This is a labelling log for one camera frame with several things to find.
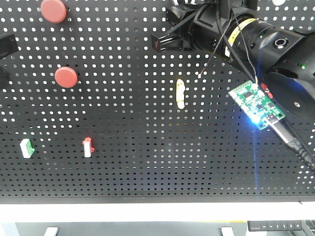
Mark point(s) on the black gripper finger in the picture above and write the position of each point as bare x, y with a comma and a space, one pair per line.
8, 45

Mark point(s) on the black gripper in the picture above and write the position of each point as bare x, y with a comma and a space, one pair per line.
208, 22

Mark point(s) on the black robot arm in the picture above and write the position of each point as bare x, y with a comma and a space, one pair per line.
283, 60

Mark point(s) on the upper red mushroom button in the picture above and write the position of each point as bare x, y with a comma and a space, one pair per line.
53, 11

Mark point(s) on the red mushroom button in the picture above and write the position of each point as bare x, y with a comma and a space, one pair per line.
53, 11
66, 77

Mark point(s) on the lower red mushroom button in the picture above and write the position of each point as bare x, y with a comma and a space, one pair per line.
66, 77

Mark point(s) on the white round indicator button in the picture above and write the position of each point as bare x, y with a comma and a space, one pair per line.
278, 2

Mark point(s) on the black perforated pegboard panel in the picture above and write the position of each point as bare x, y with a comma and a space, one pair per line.
146, 149

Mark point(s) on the green circuit board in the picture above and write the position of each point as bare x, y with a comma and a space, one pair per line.
261, 110

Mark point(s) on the white height-adjustable desk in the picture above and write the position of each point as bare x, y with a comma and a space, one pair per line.
11, 214

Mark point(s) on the black desk height controller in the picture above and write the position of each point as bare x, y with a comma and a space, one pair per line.
270, 226

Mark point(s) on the yellow toggle switch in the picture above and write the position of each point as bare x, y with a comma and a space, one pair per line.
180, 93

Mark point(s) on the white rocker switch green base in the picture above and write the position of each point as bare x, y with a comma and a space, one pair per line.
26, 148

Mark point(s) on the red toggle switch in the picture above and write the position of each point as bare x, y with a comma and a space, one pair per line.
266, 90

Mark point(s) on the white rocker switch red base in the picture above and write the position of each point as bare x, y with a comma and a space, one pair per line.
88, 147

